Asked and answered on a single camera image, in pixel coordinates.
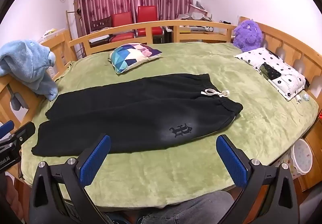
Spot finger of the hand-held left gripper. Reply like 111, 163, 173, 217
6, 122, 36, 144
0, 120, 14, 140

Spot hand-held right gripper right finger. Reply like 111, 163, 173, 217
216, 135, 302, 224

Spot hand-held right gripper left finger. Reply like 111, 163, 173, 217
28, 134, 111, 224

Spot black pants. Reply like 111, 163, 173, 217
31, 73, 244, 157

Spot person's left forearm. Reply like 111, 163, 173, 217
0, 172, 29, 224

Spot green fleece blanket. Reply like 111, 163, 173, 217
19, 42, 319, 211

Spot person's leg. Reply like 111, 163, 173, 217
137, 191, 234, 224

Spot light blue blanket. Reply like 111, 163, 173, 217
0, 40, 59, 102

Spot white plastic basin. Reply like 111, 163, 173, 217
290, 139, 314, 179

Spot white flower print pillow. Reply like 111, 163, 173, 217
234, 47, 310, 101

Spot translucent storage box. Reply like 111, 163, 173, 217
40, 28, 66, 44

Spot geometric patterned pillow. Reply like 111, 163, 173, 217
109, 42, 163, 74

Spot wooden coat rack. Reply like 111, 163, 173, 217
66, 0, 84, 59

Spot purple plush toy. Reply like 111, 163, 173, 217
233, 19, 264, 52

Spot dark wooden chair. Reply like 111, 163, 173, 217
90, 16, 112, 47

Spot red chair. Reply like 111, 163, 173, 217
137, 6, 163, 37
111, 11, 135, 43

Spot cluttered desk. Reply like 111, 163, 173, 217
173, 0, 237, 36

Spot white charger cable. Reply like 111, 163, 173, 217
295, 95, 304, 115

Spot wooden bed frame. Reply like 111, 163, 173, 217
0, 16, 322, 224

